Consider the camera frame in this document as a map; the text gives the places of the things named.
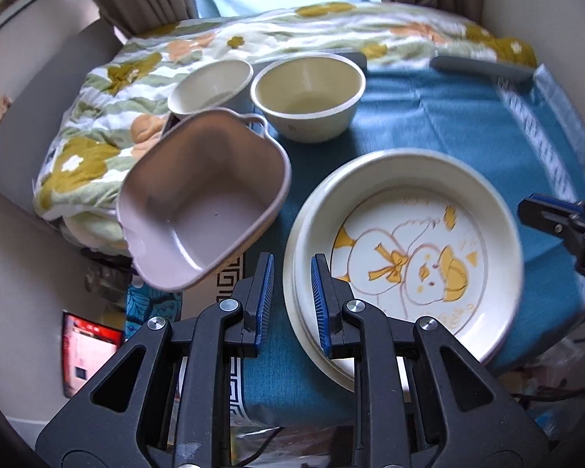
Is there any pink square handled dish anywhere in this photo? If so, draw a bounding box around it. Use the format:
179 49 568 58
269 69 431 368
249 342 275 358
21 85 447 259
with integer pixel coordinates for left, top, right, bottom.
116 109 291 292

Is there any large cream bowl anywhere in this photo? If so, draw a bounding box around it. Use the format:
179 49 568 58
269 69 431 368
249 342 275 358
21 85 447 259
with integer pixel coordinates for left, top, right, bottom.
250 53 367 144

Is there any small white bowl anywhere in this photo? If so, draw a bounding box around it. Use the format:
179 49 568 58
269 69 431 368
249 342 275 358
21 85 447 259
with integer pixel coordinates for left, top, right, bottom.
168 59 254 117

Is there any teal blue tablecloth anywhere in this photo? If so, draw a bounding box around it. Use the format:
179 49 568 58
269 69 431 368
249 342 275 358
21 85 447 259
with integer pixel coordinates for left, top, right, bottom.
125 62 585 427

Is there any red screen phone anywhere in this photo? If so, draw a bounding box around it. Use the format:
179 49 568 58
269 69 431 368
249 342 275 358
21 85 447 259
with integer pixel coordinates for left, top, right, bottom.
61 312 123 398

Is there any lower cream plate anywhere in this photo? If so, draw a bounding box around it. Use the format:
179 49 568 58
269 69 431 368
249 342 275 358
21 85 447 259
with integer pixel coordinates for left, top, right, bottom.
282 208 354 393

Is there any patterned cardboard box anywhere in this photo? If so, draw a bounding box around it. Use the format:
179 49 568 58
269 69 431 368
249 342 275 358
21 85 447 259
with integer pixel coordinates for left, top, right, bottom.
181 256 251 426

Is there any duck pattern cream plate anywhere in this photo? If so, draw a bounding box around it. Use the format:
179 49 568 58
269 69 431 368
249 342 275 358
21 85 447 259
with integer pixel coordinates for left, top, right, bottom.
292 149 524 362

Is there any grey tray edge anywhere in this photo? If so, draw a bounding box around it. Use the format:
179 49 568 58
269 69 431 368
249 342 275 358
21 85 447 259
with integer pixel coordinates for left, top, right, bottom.
429 55 535 82

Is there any floral green white duvet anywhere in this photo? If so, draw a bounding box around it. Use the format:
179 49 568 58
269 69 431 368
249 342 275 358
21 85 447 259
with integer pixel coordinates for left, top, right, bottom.
31 1 539 255

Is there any grey bed frame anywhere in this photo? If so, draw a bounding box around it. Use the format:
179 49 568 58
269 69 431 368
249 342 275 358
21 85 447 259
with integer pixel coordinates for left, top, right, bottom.
0 19 121 213

